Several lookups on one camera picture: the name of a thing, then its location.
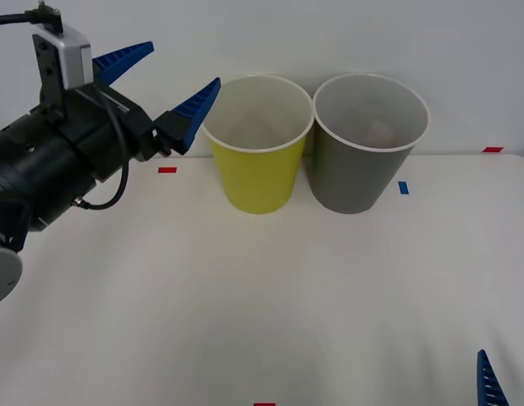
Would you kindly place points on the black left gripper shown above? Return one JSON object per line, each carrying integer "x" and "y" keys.
{"x": 92, "y": 127}

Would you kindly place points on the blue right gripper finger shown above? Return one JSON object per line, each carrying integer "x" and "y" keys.
{"x": 488, "y": 385}

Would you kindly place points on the grey plastic bin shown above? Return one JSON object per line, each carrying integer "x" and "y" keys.
{"x": 354, "y": 182}

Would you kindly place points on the yellow-green plastic bin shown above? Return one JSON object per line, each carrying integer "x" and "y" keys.
{"x": 257, "y": 182}

